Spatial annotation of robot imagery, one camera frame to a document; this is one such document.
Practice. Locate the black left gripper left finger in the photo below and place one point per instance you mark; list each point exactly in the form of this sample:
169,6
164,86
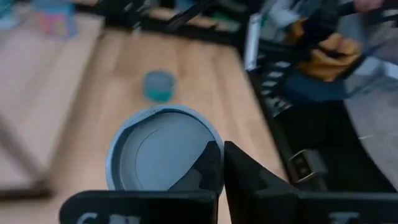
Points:
140,208

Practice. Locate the person's hand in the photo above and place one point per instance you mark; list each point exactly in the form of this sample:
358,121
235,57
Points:
368,4

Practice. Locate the black labelled control box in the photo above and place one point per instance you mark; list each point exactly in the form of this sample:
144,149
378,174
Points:
273,93

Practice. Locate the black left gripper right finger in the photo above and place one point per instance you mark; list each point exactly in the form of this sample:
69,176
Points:
255,199

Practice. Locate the short teal tuna can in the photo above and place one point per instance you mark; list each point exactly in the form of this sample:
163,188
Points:
159,90

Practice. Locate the orange tan bag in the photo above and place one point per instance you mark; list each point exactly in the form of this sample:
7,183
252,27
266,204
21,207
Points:
329,62

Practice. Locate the wooden shelf black metal frame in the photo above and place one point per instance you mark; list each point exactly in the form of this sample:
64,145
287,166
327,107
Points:
37,77

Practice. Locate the silver angle bracket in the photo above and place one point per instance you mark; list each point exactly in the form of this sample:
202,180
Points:
252,43

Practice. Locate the blue pink corn can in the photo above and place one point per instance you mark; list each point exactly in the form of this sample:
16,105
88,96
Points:
54,21

